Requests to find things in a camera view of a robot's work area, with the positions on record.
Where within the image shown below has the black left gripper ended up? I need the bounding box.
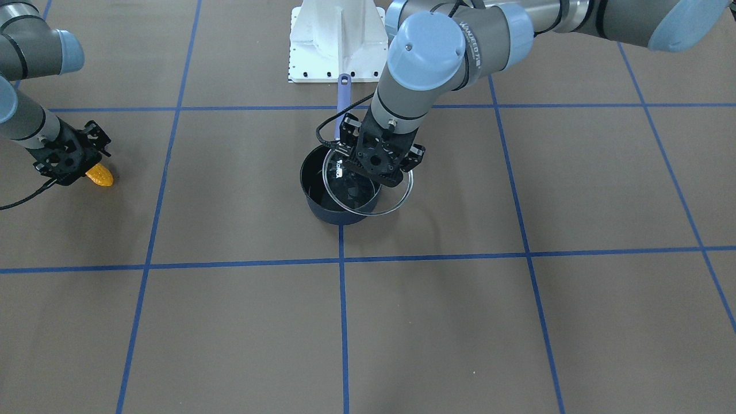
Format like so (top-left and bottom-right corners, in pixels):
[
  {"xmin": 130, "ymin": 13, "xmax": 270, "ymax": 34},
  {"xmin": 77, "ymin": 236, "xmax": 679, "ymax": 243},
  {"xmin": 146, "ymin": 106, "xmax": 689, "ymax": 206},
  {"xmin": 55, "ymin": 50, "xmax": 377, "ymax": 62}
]
[{"xmin": 338, "ymin": 113, "xmax": 426, "ymax": 187}]

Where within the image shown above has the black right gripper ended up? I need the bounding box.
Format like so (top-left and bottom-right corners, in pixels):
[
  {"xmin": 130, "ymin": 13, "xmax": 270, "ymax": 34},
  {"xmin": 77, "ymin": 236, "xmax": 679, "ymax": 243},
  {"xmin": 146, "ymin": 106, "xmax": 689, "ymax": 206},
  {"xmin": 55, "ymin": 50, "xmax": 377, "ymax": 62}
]
[{"xmin": 33, "ymin": 120, "xmax": 111, "ymax": 186}]

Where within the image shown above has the yellow corn cob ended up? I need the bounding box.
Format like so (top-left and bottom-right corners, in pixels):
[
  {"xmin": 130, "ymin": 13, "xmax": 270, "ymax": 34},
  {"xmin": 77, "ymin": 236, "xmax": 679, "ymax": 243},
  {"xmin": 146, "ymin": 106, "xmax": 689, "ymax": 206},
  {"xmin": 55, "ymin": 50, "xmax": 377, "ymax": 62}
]
[{"xmin": 85, "ymin": 163, "xmax": 115, "ymax": 187}]

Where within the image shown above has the glass pot lid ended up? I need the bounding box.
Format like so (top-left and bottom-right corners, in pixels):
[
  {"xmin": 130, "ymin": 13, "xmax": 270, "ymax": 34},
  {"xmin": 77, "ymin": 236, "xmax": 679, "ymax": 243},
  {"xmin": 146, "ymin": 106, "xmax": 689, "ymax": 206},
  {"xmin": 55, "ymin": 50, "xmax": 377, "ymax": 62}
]
[{"xmin": 320, "ymin": 150, "xmax": 415, "ymax": 217}]

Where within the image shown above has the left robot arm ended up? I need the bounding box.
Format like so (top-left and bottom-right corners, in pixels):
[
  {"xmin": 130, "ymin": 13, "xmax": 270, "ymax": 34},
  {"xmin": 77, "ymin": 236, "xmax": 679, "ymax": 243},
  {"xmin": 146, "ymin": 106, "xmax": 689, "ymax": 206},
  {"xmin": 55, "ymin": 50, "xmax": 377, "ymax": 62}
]
[{"xmin": 331, "ymin": 1, "xmax": 729, "ymax": 187}]

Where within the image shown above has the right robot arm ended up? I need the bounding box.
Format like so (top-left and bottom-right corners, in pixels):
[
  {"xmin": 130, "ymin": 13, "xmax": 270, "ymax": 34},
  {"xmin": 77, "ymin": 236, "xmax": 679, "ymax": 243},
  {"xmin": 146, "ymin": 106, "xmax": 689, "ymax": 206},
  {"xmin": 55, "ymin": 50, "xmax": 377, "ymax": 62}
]
[{"xmin": 1, "ymin": 1, "xmax": 114, "ymax": 187}]

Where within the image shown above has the dark blue saucepan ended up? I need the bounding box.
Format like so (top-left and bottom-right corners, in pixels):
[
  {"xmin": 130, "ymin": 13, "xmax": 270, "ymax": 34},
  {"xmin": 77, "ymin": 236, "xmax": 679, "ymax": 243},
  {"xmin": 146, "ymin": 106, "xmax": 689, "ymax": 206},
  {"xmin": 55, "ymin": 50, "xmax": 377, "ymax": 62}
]
[{"xmin": 298, "ymin": 73, "xmax": 384, "ymax": 226}]

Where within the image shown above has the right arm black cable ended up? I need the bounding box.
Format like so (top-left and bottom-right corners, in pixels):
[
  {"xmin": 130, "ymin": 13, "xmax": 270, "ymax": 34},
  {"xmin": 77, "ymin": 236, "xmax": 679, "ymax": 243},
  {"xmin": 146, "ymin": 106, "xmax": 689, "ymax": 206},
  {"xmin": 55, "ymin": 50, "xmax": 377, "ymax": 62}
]
[{"xmin": 0, "ymin": 177, "xmax": 58, "ymax": 211}]

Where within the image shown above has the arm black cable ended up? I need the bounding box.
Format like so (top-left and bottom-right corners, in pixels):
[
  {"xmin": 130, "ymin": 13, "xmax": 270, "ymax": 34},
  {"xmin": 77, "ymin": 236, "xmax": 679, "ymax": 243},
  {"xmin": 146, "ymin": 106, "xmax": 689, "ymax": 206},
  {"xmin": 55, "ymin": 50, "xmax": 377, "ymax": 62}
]
[
  {"xmin": 0, "ymin": 177, "xmax": 58, "ymax": 211},
  {"xmin": 316, "ymin": 92, "xmax": 375, "ymax": 151}
]

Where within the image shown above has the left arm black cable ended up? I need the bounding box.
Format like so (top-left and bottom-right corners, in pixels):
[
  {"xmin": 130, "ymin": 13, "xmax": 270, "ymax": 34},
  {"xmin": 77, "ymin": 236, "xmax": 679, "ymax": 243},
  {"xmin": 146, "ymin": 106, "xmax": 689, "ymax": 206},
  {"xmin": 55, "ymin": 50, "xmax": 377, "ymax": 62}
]
[{"xmin": 316, "ymin": 92, "xmax": 375, "ymax": 151}]

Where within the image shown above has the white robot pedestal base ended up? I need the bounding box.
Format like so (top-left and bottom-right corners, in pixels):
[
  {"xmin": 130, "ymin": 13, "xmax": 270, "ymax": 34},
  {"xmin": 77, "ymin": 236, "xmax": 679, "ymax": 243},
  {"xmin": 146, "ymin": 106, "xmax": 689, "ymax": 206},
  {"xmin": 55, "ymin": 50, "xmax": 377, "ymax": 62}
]
[{"xmin": 287, "ymin": 1, "xmax": 389, "ymax": 82}]

